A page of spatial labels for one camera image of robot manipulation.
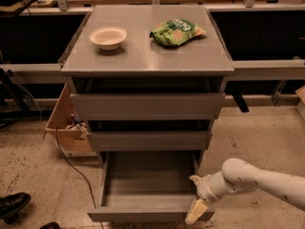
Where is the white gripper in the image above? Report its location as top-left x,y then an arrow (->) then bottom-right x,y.
185,172 -> 231,224

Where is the grey bottom drawer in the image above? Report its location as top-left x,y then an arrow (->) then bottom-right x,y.
87,151 -> 215,223

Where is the grey drawer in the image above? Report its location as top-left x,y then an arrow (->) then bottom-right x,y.
87,151 -> 215,223
88,120 -> 212,152
71,77 -> 225,120

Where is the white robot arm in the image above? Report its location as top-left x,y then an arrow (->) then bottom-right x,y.
185,158 -> 305,224

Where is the grey middle drawer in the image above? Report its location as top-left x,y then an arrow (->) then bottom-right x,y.
88,120 -> 212,152

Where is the grey drawer cabinet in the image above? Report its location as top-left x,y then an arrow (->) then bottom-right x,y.
57,5 -> 235,168

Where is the grey top drawer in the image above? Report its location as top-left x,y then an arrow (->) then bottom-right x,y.
71,77 -> 225,120

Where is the wooden box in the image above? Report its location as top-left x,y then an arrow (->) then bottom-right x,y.
46,84 -> 95,156

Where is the black shoe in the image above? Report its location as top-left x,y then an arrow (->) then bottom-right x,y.
0,192 -> 31,224
39,221 -> 61,229

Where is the grey metal railing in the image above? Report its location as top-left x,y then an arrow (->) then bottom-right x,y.
1,59 -> 305,84

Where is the green chip bag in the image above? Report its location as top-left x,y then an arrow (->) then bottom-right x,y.
150,18 -> 206,47

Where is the white bowl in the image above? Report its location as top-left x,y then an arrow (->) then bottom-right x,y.
89,27 -> 128,51

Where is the black floor cable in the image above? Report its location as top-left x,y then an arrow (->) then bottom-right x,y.
54,127 -> 105,229

